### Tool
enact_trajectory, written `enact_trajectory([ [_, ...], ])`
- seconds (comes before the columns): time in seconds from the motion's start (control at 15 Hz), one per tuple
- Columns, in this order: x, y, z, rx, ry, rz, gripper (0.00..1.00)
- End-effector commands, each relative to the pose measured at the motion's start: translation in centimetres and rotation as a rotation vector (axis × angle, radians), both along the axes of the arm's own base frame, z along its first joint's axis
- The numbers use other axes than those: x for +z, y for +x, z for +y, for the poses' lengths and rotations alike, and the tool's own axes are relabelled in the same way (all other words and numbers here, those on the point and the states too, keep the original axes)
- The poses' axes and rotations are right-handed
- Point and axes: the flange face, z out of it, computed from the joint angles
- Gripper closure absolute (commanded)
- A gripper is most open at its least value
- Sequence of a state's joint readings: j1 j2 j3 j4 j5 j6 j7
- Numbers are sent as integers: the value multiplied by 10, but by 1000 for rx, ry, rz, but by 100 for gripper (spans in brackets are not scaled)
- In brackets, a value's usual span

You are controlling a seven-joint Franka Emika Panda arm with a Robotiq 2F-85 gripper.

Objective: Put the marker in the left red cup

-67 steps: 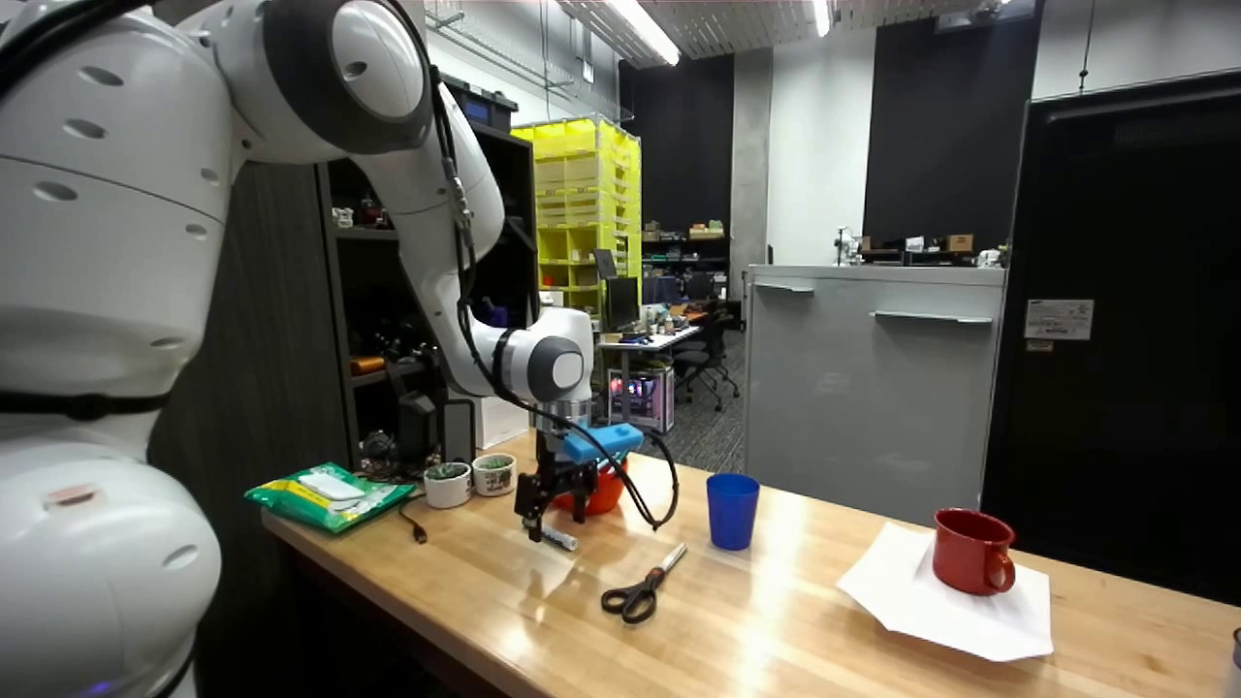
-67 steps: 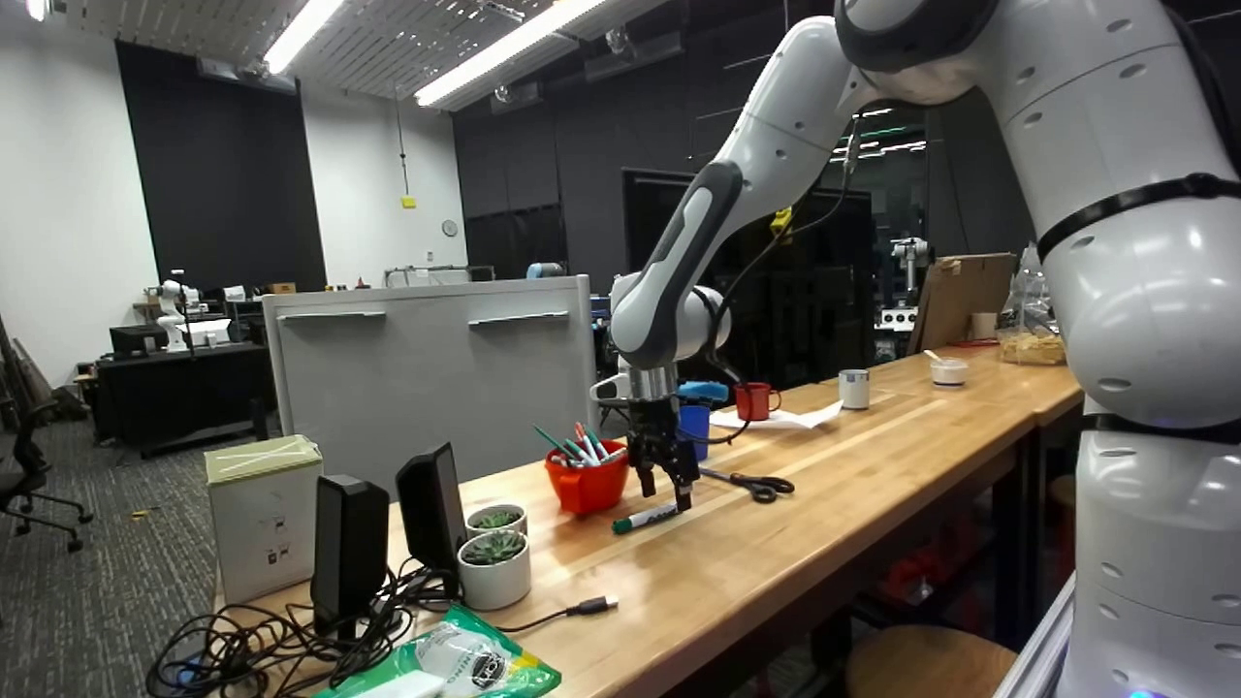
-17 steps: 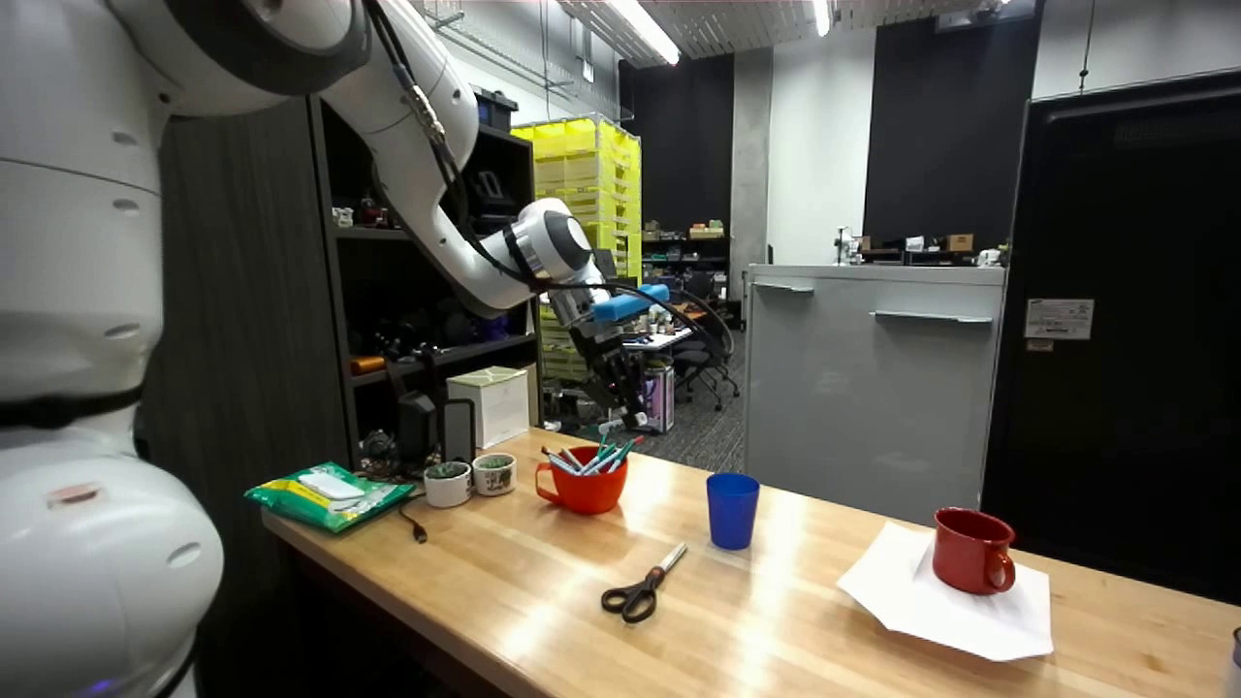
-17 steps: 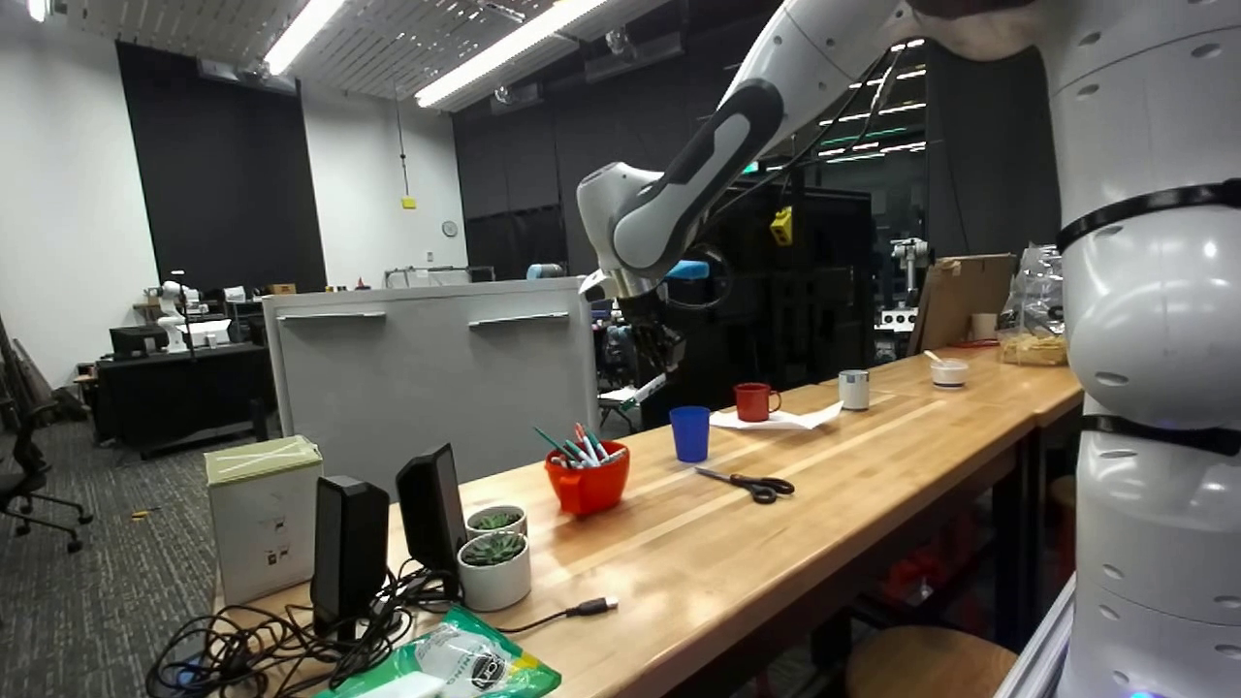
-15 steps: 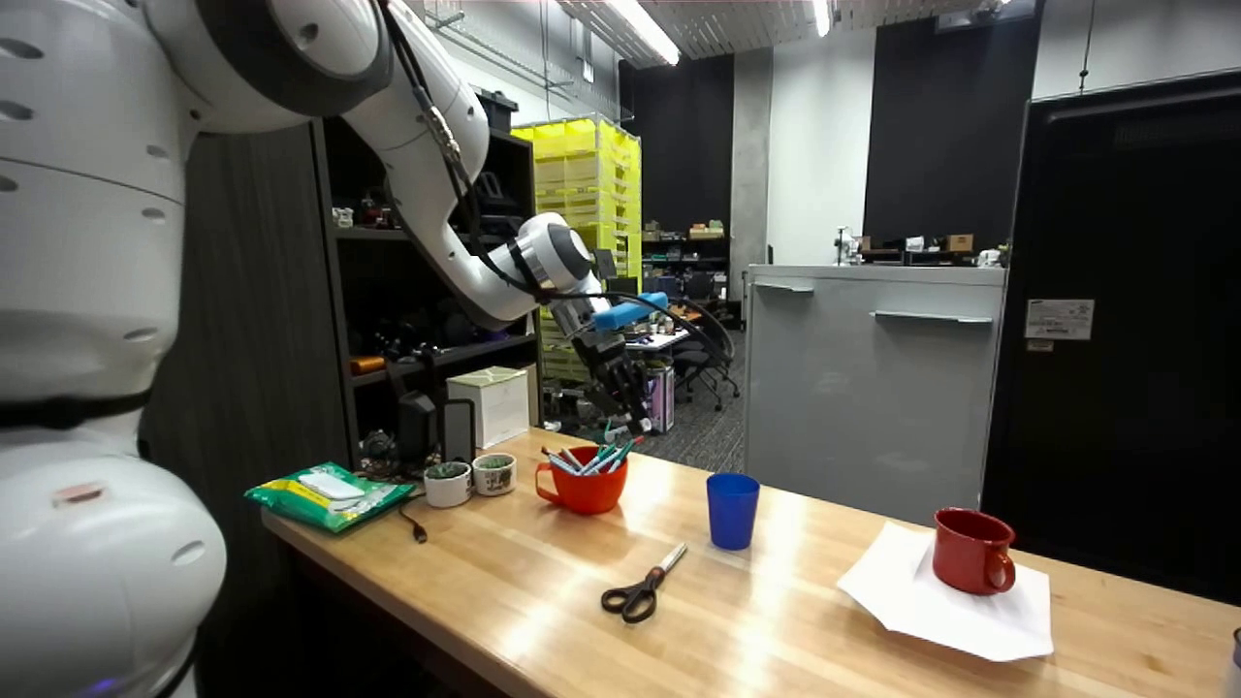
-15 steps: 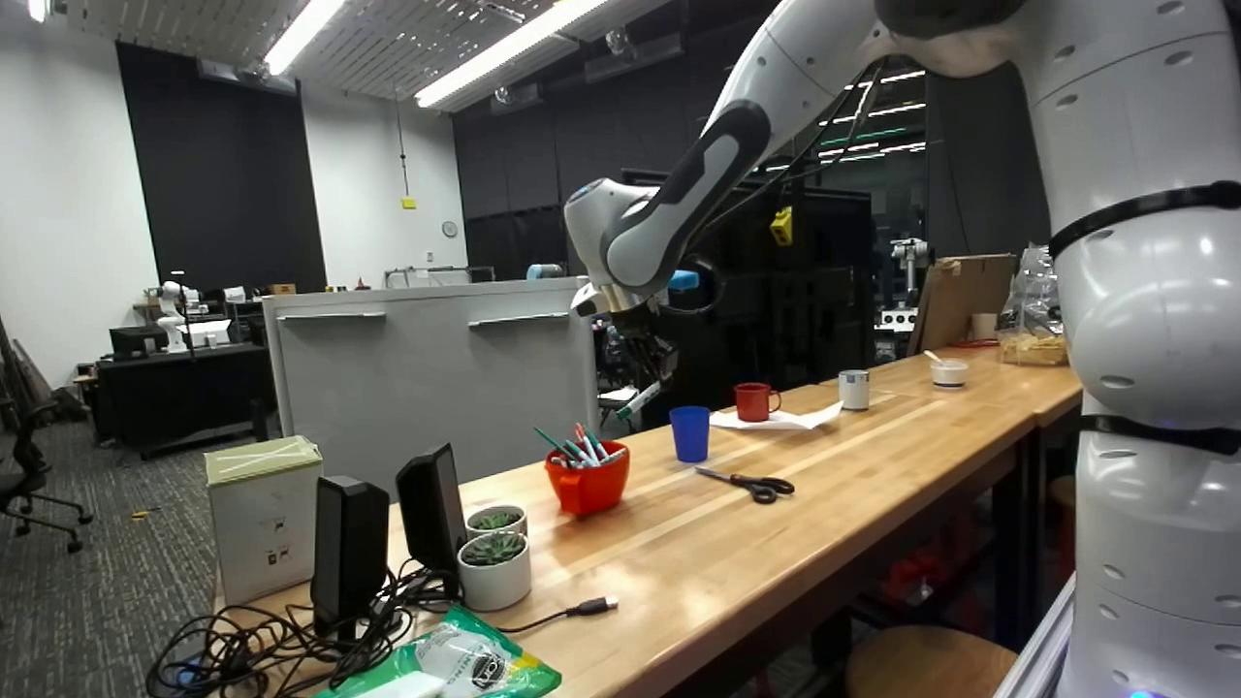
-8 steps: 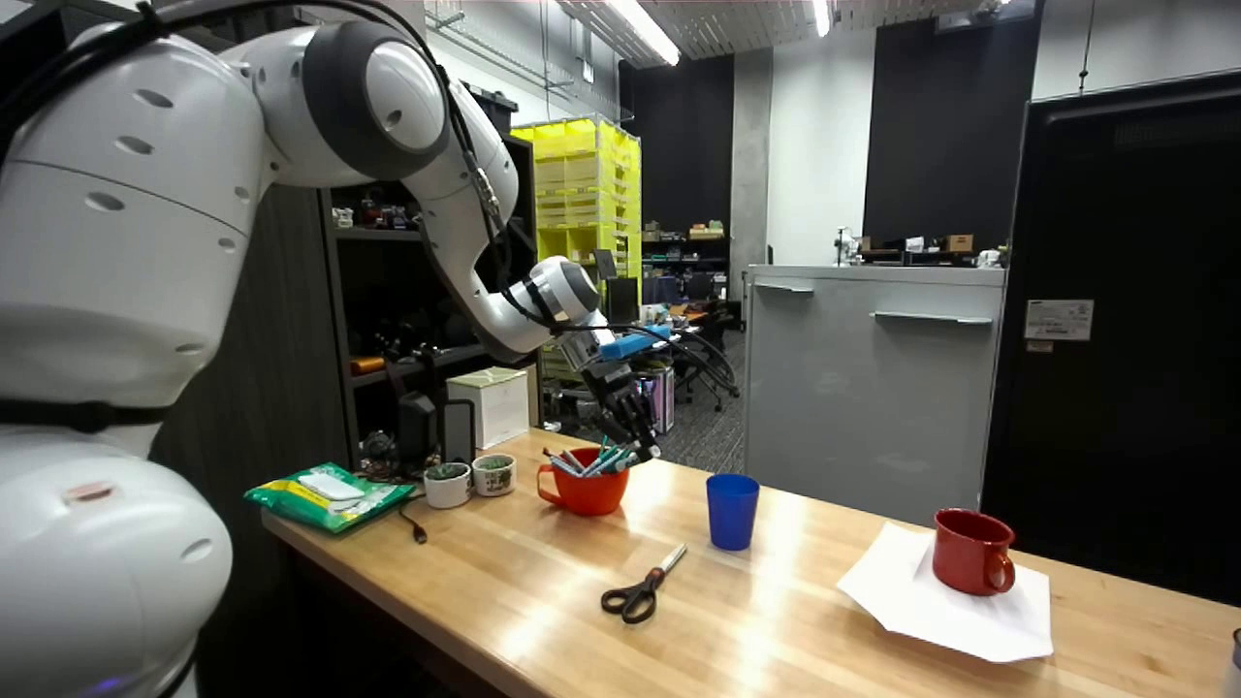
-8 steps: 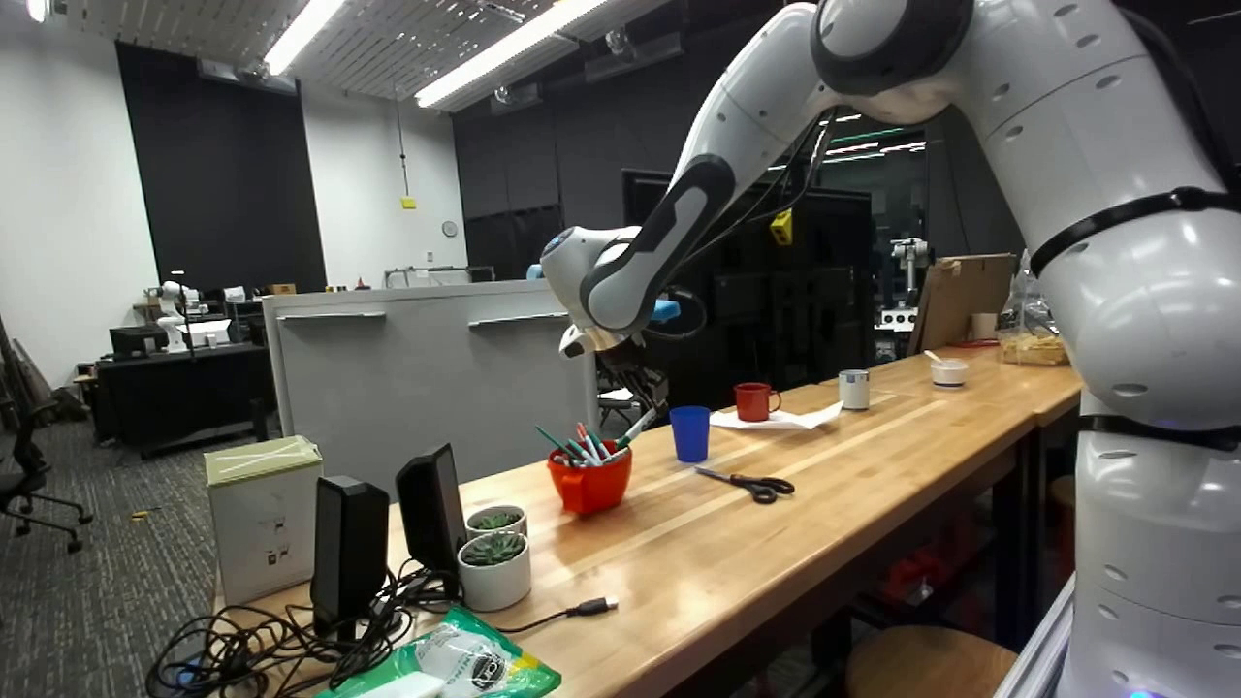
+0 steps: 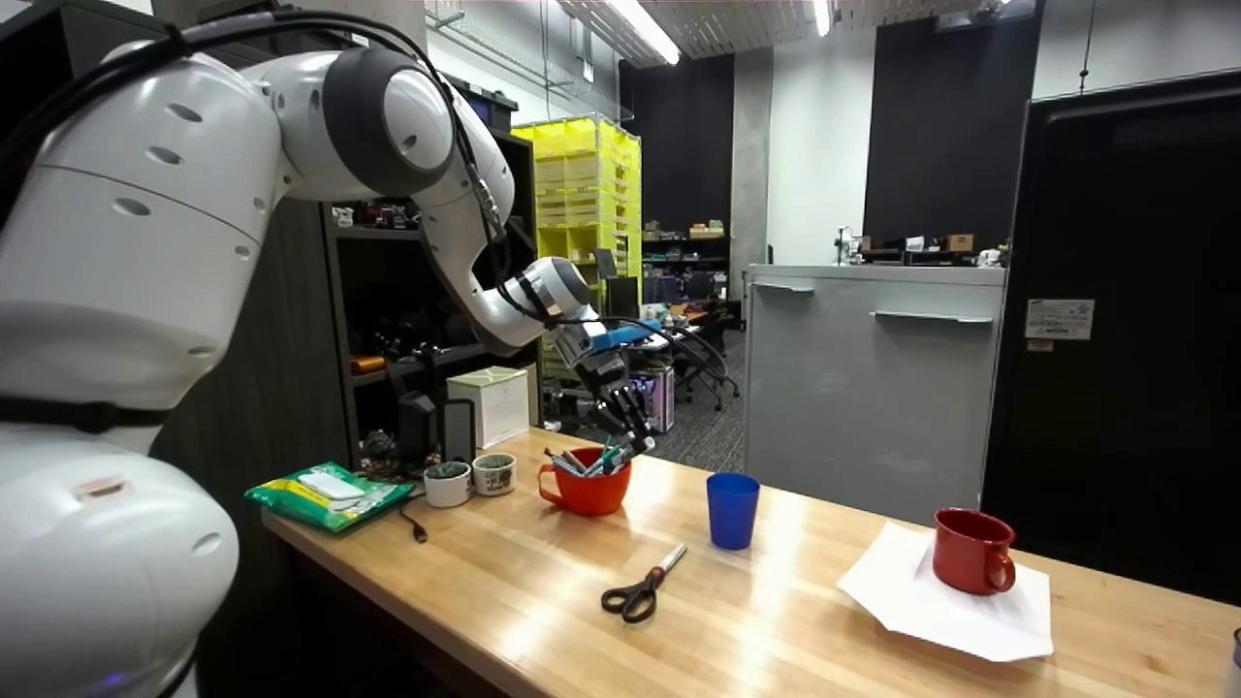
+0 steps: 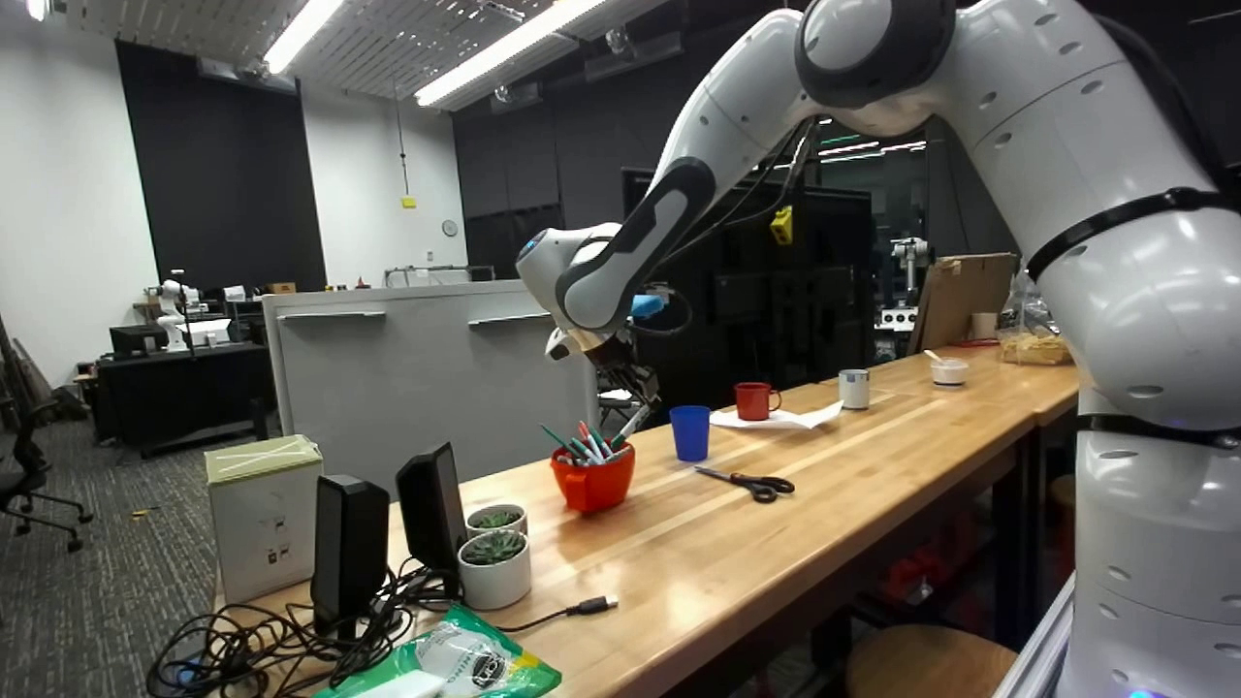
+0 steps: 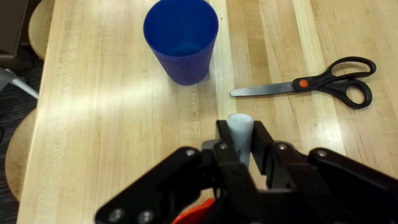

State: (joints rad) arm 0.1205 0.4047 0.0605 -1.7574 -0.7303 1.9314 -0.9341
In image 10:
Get blue wrist camera box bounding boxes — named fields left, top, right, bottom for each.
left=624, top=288, right=677, bottom=328

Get white paper sheet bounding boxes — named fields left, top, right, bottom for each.
left=704, top=397, right=846, bottom=435

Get long ceiling light strip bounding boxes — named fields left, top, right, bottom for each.
left=412, top=0, right=610, bottom=111
left=261, top=0, right=347, bottom=79

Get white pot with succulent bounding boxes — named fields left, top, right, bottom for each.
left=453, top=523, right=536, bottom=618
left=466, top=501, right=531, bottom=543

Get tangle of black cables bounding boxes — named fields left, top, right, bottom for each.
left=138, top=562, right=418, bottom=698

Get black USB cable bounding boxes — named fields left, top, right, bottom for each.
left=491, top=590, right=621, bottom=638

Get black desktop speaker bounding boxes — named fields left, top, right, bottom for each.
left=306, top=468, right=390, bottom=638
left=390, top=439, right=471, bottom=590

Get black-handled scissors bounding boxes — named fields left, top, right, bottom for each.
left=695, top=462, right=800, bottom=506

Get black background desk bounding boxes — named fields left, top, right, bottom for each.
left=90, top=336, right=277, bottom=457

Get black office chair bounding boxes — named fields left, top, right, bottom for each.
left=0, top=316, right=95, bottom=554

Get grey partition panel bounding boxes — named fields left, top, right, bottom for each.
left=261, top=270, right=602, bottom=496

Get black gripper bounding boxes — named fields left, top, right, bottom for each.
left=580, top=325, right=665, bottom=430

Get green marker in cup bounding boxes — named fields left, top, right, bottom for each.
left=537, top=428, right=588, bottom=468

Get green plastic packet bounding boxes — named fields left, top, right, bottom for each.
left=311, top=603, right=567, bottom=698

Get large black wall panel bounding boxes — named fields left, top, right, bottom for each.
left=112, top=35, right=329, bottom=300

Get dark red mug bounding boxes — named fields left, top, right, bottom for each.
left=727, top=377, right=787, bottom=428

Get brown cardboard box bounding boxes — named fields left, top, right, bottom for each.
left=916, top=247, right=1022, bottom=354

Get white mug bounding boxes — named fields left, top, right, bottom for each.
left=835, top=364, right=877, bottom=413

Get orange-red cup holding markers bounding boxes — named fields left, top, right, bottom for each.
left=545, top=439, right=638, bottom=519

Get white box with green top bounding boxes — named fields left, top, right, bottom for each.
left=202, top=430, right=325, bottom=609

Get small white bowl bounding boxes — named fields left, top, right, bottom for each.
left=921, top=350, right=972, bottom=391

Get blue plastic cup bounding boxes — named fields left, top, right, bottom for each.
left=665, top=400, right=716, bottom=466

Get round wooden stool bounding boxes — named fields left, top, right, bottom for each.
left=840, top=621, right=1021, bottom=698

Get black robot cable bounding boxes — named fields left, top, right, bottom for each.
left=626, top=111, right=835, bottom=340

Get black cabinet door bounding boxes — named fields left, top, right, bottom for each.
left=621, top=168, right=884, bottom=419

